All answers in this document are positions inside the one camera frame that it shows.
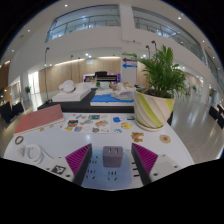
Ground white coiled cable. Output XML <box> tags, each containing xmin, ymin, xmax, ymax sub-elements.
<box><xmin>18</xmin><ymin>143</ymin><xmax>54</xmax><ymax>165</ymax></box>

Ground black cloth-covered table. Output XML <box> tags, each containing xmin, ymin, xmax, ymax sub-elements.
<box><xmin>37</xmin><ymin>87</ymin><xmax>174</xmax><ymax>126</ymax></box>

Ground white sheet of colourful stickers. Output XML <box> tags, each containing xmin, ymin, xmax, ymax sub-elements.
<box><xmin>59</xmin><ymin>113</ymin><xmax>111</xmax><ymax>134</ymax></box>

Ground round yellow sticker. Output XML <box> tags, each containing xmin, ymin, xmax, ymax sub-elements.
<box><xmin>120</xmin><ymin>122</ymin><xmax>133</xmax><ymax>131</ymax></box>

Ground blue flat model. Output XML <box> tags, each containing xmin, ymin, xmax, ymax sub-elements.
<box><xmin>89</xmin><ymin>93</ymin><xmax>135</xmax><ymax>108</ymax></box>

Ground palm plant in striped pot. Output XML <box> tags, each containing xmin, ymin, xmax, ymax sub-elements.
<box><xmin>133</xmin><ymin>44</ymin><xmax>186</xmax><ymax>132</ymax></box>

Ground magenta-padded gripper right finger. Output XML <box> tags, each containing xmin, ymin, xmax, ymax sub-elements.
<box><xmin>130</xmin><ymin>142</ymin><xmax>184</xmax><ymax>187</ymax></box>

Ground black piano with purple backdrop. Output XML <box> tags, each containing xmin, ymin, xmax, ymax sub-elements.
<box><xmin>83</xmin><ymin>70</ymin><xmax>122</xmax><ymax>84</ymax></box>

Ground brown cut-out sticker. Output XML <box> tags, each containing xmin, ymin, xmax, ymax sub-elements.
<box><xmin>130</xmin><ymin>131</ymin><xmax>145</xmax><ymax>143</ymax></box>

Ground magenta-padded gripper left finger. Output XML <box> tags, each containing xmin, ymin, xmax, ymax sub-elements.
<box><xmin>42</xmin><ymin>143</ymin><xmax>93</xmax><ymax>186</ymax></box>

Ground white sign with arrows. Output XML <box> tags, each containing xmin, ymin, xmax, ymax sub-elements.
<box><xmin>121</xmin><ymin>51</ymin><xmax>138</xmax><ymax>81</ymax></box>

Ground small brown ring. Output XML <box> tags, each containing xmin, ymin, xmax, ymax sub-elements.
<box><xmin>14</xmin><ymin>135</ymin><xmax>25</xmax><ymax>146</ymax></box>

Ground round beige coaster orange centre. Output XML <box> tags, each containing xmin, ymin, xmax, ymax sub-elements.
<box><xmin>159</xmin><ymin>134</ymin><xmax>172</xmax><ymax>144</ymax></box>

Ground group of black chairs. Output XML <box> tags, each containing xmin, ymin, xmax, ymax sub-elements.
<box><xmin>0</xmin><ymin>101</ymin><xmax>25</xmax><ymax>124</ymax></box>
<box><xmin>208</xmin><ymin>103</ymin><xmax>224</xmax><ymax>129</ymax></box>

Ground flat red board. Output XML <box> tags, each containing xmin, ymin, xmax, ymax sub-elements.
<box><xmin>13</xmin><ymin>103</ymin><xmax>65</xmax><ymax>136</ymax></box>

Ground grey purple charger block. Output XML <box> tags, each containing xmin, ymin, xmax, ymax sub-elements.
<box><xmin>102</xmin><ymin>145</ymin><xmax>124</xmax><ymax>168</ymax></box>

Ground light blue power strip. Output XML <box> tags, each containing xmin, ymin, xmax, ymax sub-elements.
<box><xmin>81</xmin><ymin>149</ymin><xmax>144</xmax><ymax>191</ymax></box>

